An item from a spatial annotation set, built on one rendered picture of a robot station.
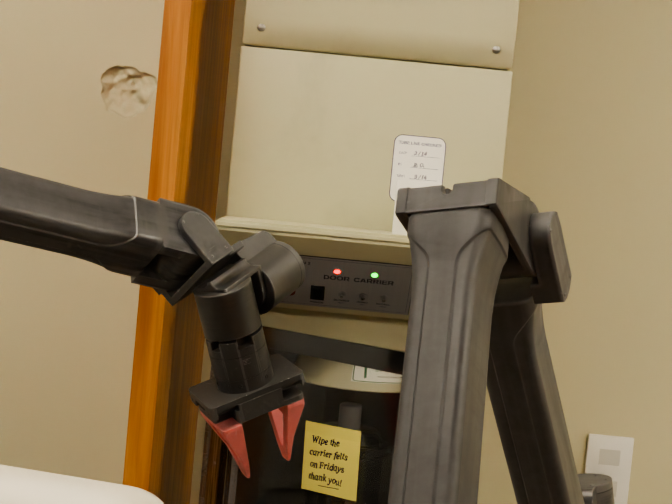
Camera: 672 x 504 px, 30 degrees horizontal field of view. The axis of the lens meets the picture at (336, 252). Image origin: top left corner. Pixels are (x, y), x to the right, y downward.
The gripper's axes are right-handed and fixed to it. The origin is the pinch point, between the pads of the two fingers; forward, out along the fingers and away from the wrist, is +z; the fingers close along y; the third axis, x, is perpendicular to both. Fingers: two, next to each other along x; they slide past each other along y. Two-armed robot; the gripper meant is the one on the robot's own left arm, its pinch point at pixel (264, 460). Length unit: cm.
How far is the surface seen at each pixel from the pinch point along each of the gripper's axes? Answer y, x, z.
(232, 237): -7.4, -15.7, -18.2
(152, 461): 7.2, -18.0, 4.7
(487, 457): -48, -41, 38
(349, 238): -18.2, -9.2, -16.0
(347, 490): -9.0, -2.4, 8.8
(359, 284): -19.5, -11.9, -9.3
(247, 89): -17.3, -27.5, -30.9
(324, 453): -8.7, -6.0, 5.5
